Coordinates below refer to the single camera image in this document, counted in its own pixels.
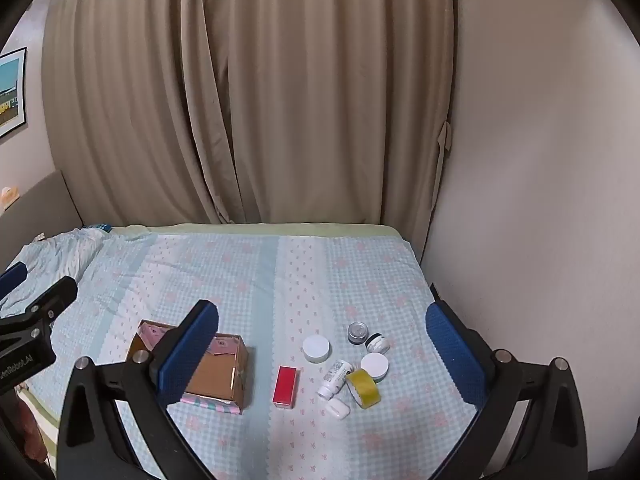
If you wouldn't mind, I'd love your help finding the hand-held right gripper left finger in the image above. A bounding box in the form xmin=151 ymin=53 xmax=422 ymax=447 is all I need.
xmin=57 ymin=300 xmax=221 ymax=480

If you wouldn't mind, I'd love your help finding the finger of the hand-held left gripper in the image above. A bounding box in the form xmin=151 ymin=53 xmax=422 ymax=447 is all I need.
xmin=0 ymin=276 xmax=79 ymax=333
xmin=0 ymin=261 xmax=29 ymax=307

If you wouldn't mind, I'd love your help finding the small white bottle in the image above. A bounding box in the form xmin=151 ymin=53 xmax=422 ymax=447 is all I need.
xmin=317 ymin=359 xmax=355 ymax=401

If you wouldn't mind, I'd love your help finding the framed wall poster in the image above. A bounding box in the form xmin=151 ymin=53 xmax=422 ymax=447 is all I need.
xmin=0 ymin=47 xmax=28 ymax=138

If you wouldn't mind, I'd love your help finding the red rectangular box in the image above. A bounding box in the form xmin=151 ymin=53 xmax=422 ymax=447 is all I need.
xmin=272 ymin=365 xmax=299 ymax=407

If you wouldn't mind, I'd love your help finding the crumpled light blue quilt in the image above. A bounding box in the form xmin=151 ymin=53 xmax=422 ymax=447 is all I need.
xmin=0 ymin=226 xmax=113 ymax=317

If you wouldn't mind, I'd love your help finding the pale green mattress pad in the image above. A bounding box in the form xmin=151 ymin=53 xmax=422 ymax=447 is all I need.
xmin=110 ymin=222 xmax=403 ymax=241

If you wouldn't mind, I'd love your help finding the green striped cloth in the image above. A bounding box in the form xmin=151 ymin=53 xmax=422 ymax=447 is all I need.
xmin=17 ymin=387 xmax=61 ymax=461

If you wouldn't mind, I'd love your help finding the yellow tape roll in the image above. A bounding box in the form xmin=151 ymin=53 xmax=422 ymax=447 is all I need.
xmin=345 ymin=368 xmax=382 ymax=408

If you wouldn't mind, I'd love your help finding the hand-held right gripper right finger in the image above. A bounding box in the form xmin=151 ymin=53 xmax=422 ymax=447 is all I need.
xmin=425 ymin=284 xmax=589 ymax=480

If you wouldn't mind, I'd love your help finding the grey headboard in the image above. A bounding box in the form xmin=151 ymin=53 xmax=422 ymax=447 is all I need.
xmin=0 ymin=170 xmax=83 ymax=273

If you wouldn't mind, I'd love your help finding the brown cardboard box pink print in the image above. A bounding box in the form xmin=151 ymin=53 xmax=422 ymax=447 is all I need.
xmin=125 ymin=319 xmax=250 ymax=415

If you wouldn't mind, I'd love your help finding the beige curtain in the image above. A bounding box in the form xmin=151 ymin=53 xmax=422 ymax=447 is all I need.
xmin=41 ymin=0 xmax=458 ymax=261

